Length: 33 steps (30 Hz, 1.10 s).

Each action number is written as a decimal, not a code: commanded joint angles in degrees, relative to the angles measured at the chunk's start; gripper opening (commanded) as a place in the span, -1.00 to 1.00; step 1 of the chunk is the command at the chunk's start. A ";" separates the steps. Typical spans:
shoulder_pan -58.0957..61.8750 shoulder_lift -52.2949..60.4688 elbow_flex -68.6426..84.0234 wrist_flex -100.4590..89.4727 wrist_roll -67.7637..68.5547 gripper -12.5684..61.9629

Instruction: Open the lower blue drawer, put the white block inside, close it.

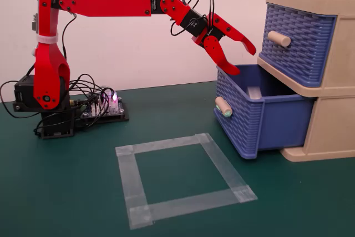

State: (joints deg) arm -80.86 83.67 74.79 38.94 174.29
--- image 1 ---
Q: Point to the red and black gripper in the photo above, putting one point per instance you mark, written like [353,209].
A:
[215,32]

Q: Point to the white cube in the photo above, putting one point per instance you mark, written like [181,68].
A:
[255,94]

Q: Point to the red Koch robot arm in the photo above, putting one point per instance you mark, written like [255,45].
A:
[105,3]

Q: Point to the beige plastic drawer cabinet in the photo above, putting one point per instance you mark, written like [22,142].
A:
[335,120]

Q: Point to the translucent grey tape strip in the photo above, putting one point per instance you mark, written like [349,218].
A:
[133,181]
[224,169]
[194,202]
[163,144]

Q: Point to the motor control circuit board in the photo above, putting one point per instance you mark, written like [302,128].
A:
[109,106]

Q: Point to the white zip tie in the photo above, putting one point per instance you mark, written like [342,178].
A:
[47,39]

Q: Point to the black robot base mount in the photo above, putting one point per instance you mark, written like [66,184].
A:
[56,124]

